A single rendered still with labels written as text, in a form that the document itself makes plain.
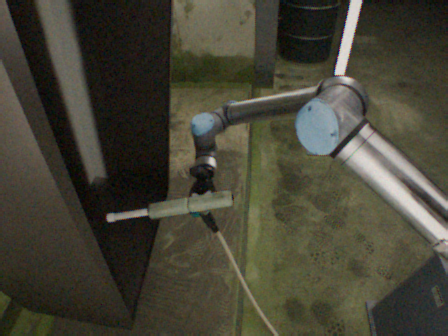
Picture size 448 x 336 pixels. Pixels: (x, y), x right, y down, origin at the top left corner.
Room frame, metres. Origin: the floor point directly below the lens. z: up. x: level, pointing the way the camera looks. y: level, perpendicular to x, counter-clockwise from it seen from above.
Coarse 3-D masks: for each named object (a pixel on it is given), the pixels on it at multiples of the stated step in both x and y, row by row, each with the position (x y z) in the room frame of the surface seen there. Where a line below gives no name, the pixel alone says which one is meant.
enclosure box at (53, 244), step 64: (0, 0) 0.21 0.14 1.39; (64, 0) 0.84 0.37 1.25; (128, 0) 0.81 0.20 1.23; (0, 64) 0.20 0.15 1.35; (64, 64) 0.85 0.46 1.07; (128, 64) 0.82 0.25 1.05; (0, 128) 0.20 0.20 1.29; (64, 128) 0.76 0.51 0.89; (128, 128) 0.83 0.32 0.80; (0, 192) 0.21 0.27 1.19; (64, 192) 0.21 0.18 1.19; (128, 192) 0.78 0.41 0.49; (0, 256) 0.24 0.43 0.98; (64, 256) 0.21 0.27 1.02; (128, 256) 0.48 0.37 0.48; (128, 320) 0.22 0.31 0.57
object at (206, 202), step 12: (216, 192) 0.58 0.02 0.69; (228, 192) 0.57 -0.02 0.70; (156, 204) 0.59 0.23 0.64; (168, 204) 0.58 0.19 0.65; (180, 204) 0.57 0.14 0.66; (192, 204) 0.56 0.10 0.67; (204, 204) 0.55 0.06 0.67; (216, 204) 0.54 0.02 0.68; (228, 204) 0.54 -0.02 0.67; (108, 216) 0.59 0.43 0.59; (120, 216) 0.59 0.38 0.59; (132, 216) 0.58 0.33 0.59; (156, 216) 0.56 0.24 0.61; (168, 216) 0.56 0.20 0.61; (204, 216) 0.55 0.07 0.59; (216, 228) 0.56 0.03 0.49
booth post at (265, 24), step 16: (256, 0) 2.32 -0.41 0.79; (272, 0) 2.30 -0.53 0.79; (256, 16) 2.32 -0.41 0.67; (272, 16) 2.30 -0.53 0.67; (256, 32) 2.32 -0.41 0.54; (272, 32) 2.30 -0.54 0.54; (256, 48) 2.32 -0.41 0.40; (272, 48) 2.30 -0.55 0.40; (256, 64) 2.32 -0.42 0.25; (272, 64) 2.30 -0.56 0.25; (256, 80) 2.32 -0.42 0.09; (272, 80) 2.29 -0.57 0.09
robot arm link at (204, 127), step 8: (192, 120) 0.88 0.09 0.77; (200, 120) 0.87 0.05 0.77; (208, 120) 0.86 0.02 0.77; (216, 120) 0.88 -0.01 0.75; (192, 128) 0.85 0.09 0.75; (200, 128) 0.83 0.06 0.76; (208, 128) 0.84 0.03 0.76; (216, 128) 0.86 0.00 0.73; (200, 136) 0.83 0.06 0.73; (208, 136) 0.83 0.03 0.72; (200, 144) 0.83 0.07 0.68; (208, 144) 0.83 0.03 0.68
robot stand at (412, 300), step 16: (432, 256) 0.31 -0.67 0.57; (416, 272) 0.30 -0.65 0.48; (432, 272) 0.27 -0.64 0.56; (400, 288) 0.29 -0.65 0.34; (416, 288) 0.26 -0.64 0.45; (432, 288) 0.22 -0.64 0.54; (368, 304) 0.33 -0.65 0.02; (384, 304) 0.28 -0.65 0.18; (400, 304) 0.24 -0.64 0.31; (416, 304) 0.21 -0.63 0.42; (432, 304) 0.18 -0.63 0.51; (368, 320) 0.26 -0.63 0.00; (384, 320) 0.23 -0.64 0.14; (400, 320) 0.19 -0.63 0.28; (416, 320) 0.17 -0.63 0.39; (432, 320) 0.14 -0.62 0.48
